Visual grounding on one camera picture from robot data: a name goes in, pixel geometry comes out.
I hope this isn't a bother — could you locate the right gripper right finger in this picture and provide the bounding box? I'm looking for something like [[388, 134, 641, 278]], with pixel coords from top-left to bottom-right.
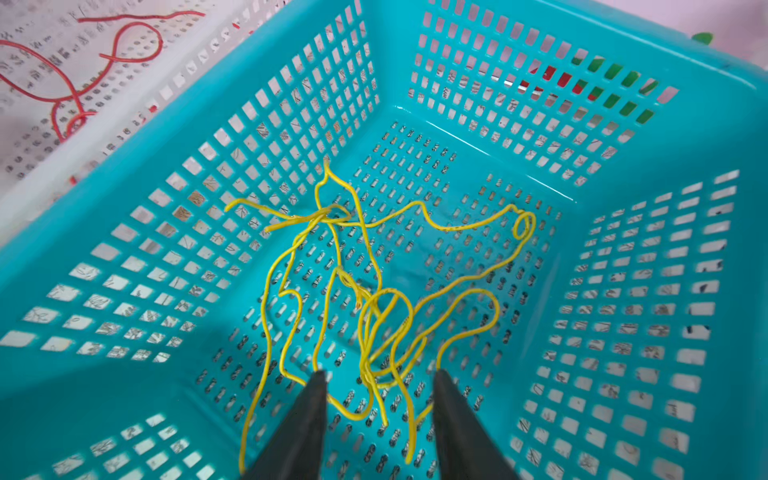
[[432, 369, 519, 480]]

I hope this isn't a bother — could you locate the left white plastic basket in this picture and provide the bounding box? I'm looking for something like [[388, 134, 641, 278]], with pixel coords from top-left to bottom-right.
[[1, 1, 283, 242]]

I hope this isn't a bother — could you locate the teal plastic basket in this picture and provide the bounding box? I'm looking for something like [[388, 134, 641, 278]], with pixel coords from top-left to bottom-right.
[[1, 1, 767, 479]]

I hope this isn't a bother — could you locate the red cable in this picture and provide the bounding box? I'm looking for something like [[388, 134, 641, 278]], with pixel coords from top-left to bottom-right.
[[0, 10, 206, 143]]

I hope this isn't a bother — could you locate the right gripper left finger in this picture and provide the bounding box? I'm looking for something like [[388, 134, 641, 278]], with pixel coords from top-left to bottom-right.
[[240, 370, 328, 479]]

